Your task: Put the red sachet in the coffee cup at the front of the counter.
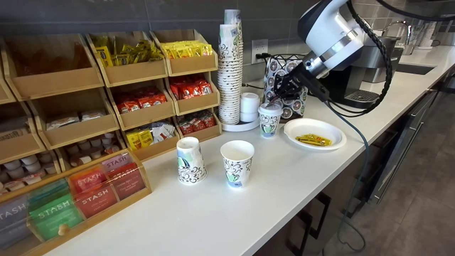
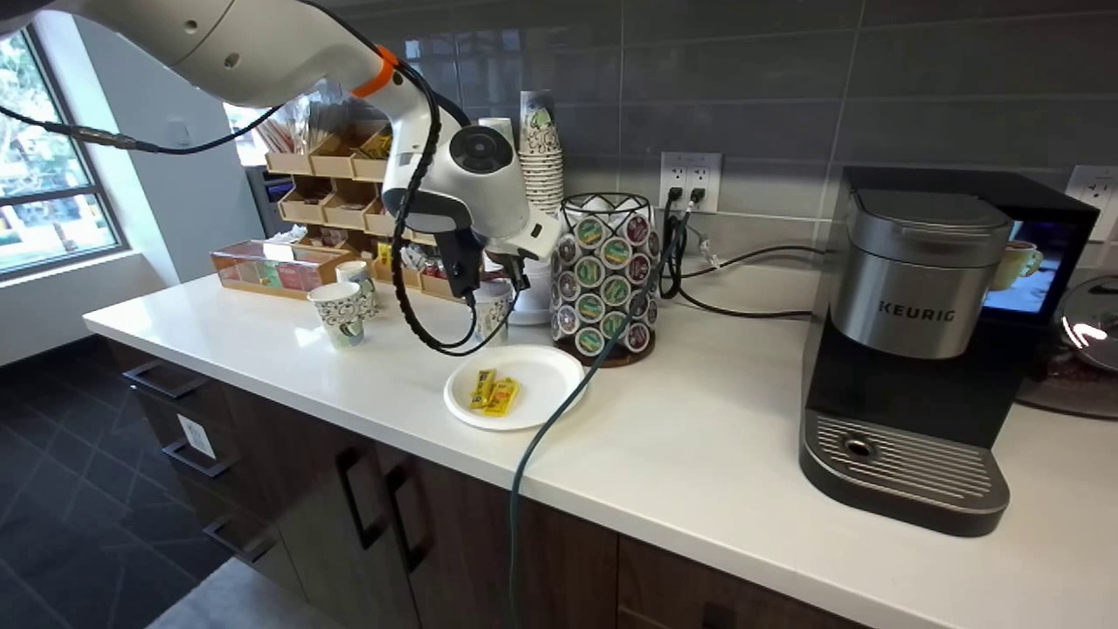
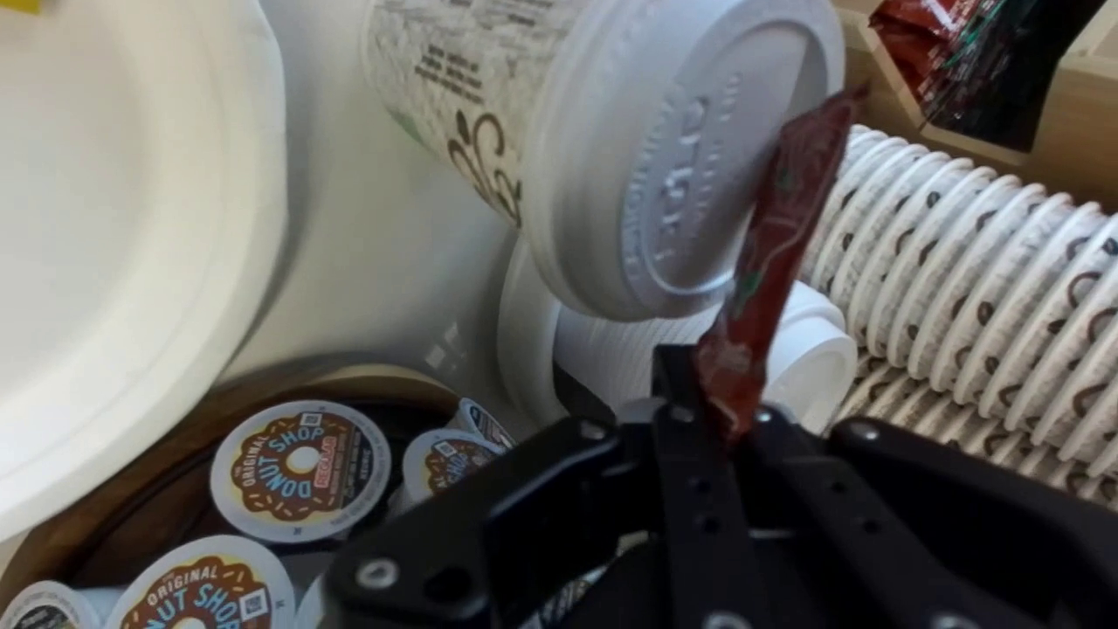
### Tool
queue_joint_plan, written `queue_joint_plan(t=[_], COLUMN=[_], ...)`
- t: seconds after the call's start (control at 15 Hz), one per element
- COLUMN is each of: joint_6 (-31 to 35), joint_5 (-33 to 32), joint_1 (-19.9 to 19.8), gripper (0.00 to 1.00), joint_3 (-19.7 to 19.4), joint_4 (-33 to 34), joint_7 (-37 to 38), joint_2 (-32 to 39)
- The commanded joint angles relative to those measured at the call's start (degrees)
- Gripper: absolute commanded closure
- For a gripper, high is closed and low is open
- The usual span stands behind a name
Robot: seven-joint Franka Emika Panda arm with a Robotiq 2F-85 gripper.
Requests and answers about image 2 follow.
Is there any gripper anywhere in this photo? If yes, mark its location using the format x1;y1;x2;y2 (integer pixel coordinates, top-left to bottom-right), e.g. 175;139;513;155
433;224;532;303

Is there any patterned paper coffee cup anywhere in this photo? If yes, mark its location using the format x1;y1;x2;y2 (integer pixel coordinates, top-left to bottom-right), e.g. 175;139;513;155
471;279;515;347
307;280;369;349
335;259;380;321

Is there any black and silver coffee maker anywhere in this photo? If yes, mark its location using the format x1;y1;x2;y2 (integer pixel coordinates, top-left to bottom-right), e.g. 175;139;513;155
798;165;1101;538

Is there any stack of white lids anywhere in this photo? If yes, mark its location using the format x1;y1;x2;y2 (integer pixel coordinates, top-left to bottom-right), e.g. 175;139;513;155
509;257;555;328

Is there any row of packets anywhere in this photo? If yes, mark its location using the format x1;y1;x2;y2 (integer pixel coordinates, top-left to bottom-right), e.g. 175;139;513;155
374;241;457;296

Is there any white paper plate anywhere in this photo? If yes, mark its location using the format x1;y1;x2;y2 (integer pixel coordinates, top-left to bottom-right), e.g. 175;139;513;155
443;343;587;432

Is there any stack of patterned paper cups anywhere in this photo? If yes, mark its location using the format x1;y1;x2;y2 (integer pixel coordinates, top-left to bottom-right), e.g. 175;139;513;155
517;89;566;217

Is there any wooden condiment organizer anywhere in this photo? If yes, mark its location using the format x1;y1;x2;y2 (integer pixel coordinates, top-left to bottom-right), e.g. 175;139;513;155
264;121;466;303

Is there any wooden tea box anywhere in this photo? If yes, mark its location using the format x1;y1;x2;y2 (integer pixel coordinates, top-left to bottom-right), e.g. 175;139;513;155
210;239;355;301

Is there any bundle of stir sticks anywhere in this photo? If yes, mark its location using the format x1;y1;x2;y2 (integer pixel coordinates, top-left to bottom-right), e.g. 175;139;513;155
255;112;302;156

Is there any cabinet door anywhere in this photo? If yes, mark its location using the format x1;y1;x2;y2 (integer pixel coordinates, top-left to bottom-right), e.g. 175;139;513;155
374;441;621;629
615;535;874;629
218;384;422;629

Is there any drawer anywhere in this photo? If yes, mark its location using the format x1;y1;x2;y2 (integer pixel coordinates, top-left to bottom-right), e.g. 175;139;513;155
131;393;254;503
103;335;230;417
170;476;307;599

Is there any window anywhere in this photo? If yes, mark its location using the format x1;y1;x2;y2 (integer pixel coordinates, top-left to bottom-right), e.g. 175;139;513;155
0;24;129;282

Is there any wire coffee pod holder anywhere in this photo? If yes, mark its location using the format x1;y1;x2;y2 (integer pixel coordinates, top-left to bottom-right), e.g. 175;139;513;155
549;191;661;369

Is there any green cable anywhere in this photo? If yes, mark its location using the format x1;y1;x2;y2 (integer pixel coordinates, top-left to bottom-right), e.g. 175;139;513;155
506;223;693;629

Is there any white wall socket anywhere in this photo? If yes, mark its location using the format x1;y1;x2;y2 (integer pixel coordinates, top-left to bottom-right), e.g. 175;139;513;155
1063;163;1118;243
659;151;723;215

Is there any black cable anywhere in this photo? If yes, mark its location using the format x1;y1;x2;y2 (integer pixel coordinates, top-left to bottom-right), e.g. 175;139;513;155
673;185;827;282
659;185;818;321
0;102;286;157

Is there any cabinet door handle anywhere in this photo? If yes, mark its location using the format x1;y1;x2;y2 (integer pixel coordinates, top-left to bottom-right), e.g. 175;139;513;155
335;445;386;552
383;462;434;575

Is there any drawer handle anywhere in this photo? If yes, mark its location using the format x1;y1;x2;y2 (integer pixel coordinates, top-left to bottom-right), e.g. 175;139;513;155
121;359;210;400
202;513;277;565
161;436;231;480

